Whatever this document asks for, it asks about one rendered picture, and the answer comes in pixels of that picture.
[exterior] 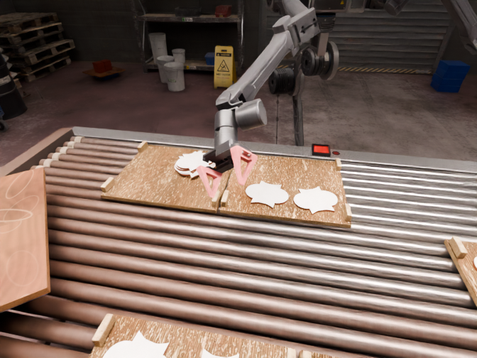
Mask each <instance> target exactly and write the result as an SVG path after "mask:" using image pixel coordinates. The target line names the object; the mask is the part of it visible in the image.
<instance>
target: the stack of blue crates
mask: <svg viewBox="0 0 477 358"><path fill-rule="evenodd" d="M470 67H471V66H470V65H467V64H466V63H464V62H462V61H460V60H440V61H439V64H438V66H437V70H436V72H435V73H434V74H433V76H432V82H431V84H430V86H431V87H433V88H434V89H435V90H436V91H437V92H456V93H458V92H459V89H460V86H461V84H462V82H463V81H464V79H465V77H466V74H467V72H468V71H469V69H470Z"/></svg>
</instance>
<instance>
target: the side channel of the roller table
mask: <svg viewBox="0 0 477 358"><path fill-rule="evenodd" d="M72 136H75V135H74V132H73V130H72V129H69V128H60V129H58V130H57V131H55V132H54V133H52V134H51V135H49V136H48V137H46V138H45V139H43V140H42V141H40V142H39V143H37V144H36V145H34V146H33V147H32V148H30V149H28V150H27V151H26V152H24V153H22V154H21V155H20V156H18V157H17V158H15V159H13V160H12V161H11V162H9V163H7V164H6V165H5V166H3V167H2V168H0V178H1V177H4V176H8V175H13V174H16V173H21V172H24V171H27V170H30V169H31V167H32V166H39V162H40V160H41V159H48V154H49V153H55V150H56V148H57V147H63V144H64V142H66V141H68V142H70V139H71V137H72Z"/></svg>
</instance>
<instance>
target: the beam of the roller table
mask: <svg viewBox="0 0 477 358"><path fill-rule="evenodd" d="M72 130H73V132H74V135H75V136H83V137H85V138H92V139H107V140H115V141H129V142H137V143H142V142H143V141H147V143H151V144H160V145H167V146H182V147H190V148H204V149H213V148H214V139H208V138H200V137H191V136H176V135H167V134H152V133H143V132H135V131H120V130H111V129H96V128H87V127H79V126H75V127H73V128H72ZM238 142H239V143H240V144H242V145H244V146H246V147H248V148H250V150H251V153H257V154H265V155H273V156H287V157H296V158H310V159H317V160H326V161H335V159H336V158H339V159H340V161H341V162H348V163H362V164H371V165H378V166H392V167H401V168H415V169H423V170H438V171H446V172H453V173H468V174H476V175H477V162H471V161H456V160H448V159H439V158H424V157H415V156H400V155H392V154H383V153H368V152H360V151H344V150H336V149H330V151H331V156H330V157H324V156H313V155H312V147H304V146H288V145H280V144H271V143H256V142H247V141H238ZM333 151H338V152H339V153H340V154H339V155H334V154H333V153H332V152H333Z"/></svg>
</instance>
